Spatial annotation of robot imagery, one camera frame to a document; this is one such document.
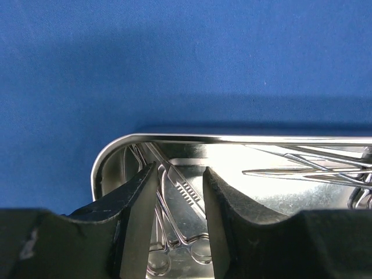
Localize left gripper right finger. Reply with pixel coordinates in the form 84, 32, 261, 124
203, 168, 371, 278

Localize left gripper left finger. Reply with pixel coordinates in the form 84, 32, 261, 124
1, 163, 158, 278

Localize steel ring-handle scissors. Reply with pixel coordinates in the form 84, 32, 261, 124
123, 144, 213, 278

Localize metal instrument tray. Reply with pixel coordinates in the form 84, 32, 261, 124
90, 133, 372, 279

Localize blue surgical drape cloth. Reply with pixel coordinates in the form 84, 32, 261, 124
1, 1, 371, 213

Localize steel scalpel handle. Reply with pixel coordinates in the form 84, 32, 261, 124
145, 142, 206, 220

